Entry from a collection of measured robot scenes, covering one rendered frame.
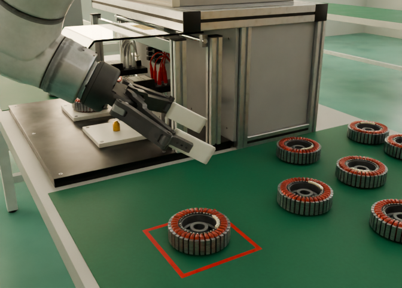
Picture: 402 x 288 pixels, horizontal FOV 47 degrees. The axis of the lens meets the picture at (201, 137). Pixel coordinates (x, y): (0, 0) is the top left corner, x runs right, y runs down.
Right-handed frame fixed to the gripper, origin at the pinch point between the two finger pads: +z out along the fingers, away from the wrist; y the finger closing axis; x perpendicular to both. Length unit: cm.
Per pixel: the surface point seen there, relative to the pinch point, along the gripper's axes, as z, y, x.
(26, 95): -40, 100, 46
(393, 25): 171, 299, -71
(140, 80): -9, 51, 8
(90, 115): -17, 64, 29
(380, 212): 37.0, 0.0, -2.7
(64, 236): -11.8, 2.8, 29.7
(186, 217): 6.0, 2.0, 15.6
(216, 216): 10.7, 1.5, 12.6
